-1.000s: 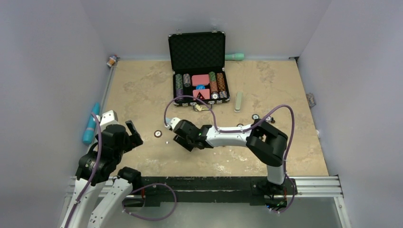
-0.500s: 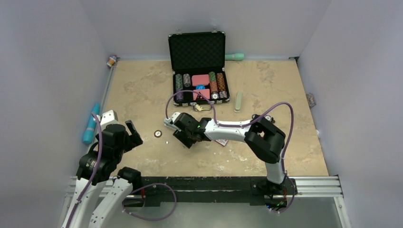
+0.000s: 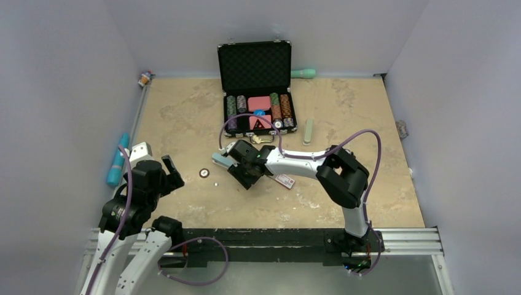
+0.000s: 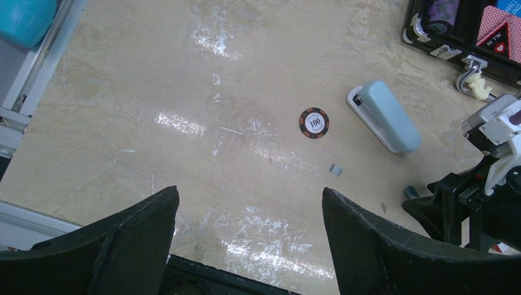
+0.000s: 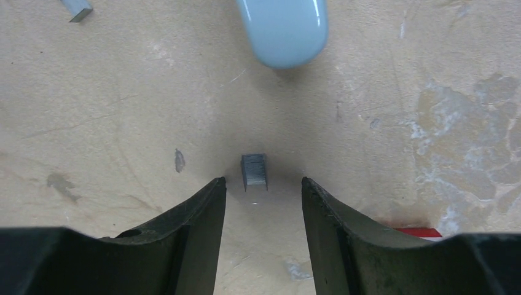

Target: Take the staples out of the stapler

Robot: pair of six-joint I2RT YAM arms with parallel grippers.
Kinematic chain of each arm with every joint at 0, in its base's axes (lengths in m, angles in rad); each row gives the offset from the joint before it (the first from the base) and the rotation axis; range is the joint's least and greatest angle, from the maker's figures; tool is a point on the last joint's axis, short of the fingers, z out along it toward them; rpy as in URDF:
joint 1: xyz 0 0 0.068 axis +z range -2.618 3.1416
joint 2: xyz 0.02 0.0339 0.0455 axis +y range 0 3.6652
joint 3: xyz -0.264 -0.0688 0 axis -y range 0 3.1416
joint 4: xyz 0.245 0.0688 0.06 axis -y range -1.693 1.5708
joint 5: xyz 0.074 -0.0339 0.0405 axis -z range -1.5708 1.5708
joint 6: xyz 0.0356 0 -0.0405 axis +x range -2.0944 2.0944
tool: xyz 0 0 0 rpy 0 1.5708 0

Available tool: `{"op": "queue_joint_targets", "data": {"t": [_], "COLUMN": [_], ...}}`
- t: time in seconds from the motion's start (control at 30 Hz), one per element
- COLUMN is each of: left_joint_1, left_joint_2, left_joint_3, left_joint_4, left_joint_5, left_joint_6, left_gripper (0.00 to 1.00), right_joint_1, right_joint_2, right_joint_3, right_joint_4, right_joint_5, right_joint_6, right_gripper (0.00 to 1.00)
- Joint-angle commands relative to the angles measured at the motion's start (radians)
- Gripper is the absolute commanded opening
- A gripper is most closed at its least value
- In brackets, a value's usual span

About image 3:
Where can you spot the light blue stapler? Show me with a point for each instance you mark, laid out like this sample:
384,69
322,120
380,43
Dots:
222,161

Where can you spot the red white staple box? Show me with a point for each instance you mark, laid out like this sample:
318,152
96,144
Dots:
285,181

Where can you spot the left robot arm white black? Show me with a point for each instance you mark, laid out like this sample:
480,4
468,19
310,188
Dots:
122,220

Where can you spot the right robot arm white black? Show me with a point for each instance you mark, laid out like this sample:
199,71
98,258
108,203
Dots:
344,179

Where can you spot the poker chip near left gripper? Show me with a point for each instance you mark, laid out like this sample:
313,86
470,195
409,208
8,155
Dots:
204,173

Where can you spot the blue cylinder tool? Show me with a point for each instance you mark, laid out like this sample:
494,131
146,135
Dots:
115,172

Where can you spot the black poker chip case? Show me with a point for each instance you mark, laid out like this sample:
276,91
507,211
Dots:
254,69

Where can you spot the mint green flashlight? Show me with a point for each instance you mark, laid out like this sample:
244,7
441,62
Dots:
303,74

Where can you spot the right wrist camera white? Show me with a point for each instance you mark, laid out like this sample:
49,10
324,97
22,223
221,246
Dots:
225,150

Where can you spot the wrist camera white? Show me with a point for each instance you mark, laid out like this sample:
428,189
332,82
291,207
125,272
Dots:
139,152
225,150

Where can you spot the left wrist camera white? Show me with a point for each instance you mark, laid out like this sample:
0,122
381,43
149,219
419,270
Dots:
139,152

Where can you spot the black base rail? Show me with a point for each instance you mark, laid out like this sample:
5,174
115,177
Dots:
326,246

